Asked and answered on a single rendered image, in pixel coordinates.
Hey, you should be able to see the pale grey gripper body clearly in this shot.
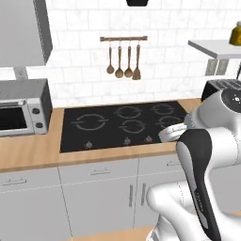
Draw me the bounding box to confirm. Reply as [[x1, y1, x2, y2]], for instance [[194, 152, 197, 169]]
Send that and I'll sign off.
[[157, 122, 189, 144]]

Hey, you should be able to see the black toaster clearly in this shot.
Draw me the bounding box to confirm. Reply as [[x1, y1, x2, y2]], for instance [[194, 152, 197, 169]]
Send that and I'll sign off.
[[200, 78, 241, 104]]

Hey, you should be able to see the silver toaster oven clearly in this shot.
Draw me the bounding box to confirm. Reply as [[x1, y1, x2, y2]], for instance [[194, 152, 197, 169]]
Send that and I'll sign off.
[[0, 78, 54, 138]]

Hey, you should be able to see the toaster oven glass door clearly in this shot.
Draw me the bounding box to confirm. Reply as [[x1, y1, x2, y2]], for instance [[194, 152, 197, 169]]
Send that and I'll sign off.
[[0, 100, 33, 137]]

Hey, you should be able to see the grey drawer front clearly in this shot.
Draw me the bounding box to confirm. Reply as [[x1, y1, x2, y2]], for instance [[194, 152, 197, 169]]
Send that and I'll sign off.
[[0, 167, 61, 195], [137, 153, 185, 176], [57, 157, 140, 186]]

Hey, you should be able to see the grey cupboard door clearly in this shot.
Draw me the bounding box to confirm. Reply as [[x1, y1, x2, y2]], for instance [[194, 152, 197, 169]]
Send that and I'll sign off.
[[59, 174, 139, 238], [134, 171, 187, 229], [0, 184, 72, 241]]

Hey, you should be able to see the black glass hob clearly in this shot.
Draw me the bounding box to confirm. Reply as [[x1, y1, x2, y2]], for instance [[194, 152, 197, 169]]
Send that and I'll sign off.
[[59, 100, 193, 154]]

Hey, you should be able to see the wooden spatula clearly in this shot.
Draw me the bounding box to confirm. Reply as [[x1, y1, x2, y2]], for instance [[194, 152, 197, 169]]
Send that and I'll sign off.
[[132, 43, 142, 81]]

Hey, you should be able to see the wooden ladle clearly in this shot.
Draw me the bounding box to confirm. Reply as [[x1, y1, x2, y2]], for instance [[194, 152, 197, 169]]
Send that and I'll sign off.
[[114, 45, 124, 79]]

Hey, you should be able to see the small wooden spoon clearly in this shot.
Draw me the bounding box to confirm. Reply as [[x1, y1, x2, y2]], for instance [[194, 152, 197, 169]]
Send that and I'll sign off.
[[105, 45, 116, 75]]

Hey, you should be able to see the yellow bottle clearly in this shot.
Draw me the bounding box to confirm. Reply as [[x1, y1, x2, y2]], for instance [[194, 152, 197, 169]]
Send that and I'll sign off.
[[228, 21, 241, 47]]

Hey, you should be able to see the black extractor hood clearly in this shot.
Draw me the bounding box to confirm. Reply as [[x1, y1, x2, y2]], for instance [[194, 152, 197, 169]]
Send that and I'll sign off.
[[125, 0, 150, 8]]

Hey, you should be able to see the silver drawer handle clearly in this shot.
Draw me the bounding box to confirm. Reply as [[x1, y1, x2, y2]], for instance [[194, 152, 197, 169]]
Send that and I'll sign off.
[[1, 178, 28, 186], [166, 160, 182, 168], [89, 168, 112, 176]]

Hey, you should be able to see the silver cupboard door handle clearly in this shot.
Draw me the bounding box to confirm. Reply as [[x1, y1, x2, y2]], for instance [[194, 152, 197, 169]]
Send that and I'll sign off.
[[140, 182, 147, 207], [128, 184, 135, 208]]

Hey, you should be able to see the grey wall socket plate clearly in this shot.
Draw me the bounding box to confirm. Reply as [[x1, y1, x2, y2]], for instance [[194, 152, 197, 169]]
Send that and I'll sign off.
[[204, 58, 231, 77]]

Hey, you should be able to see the white wall shelf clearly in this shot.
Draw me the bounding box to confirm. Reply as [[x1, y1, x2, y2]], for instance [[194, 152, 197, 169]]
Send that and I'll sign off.
[[187, 39, 241, 60]]

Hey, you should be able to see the wooden utensil rail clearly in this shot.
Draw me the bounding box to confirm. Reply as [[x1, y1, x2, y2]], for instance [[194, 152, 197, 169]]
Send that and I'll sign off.
[[99, 35, 149, 43]]

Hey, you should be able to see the toaster oven door handle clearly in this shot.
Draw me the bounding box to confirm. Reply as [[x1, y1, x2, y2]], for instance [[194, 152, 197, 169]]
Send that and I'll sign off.
[[0, 100, 26, 108]]

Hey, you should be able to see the small grey wall plate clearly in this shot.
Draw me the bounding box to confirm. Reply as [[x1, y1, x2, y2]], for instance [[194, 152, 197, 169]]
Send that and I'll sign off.
[[13, 66, 29, 80]]

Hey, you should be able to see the grey wall cupboard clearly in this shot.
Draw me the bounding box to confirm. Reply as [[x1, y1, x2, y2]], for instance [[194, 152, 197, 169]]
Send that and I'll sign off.
[[0, 0, 54, 68]]

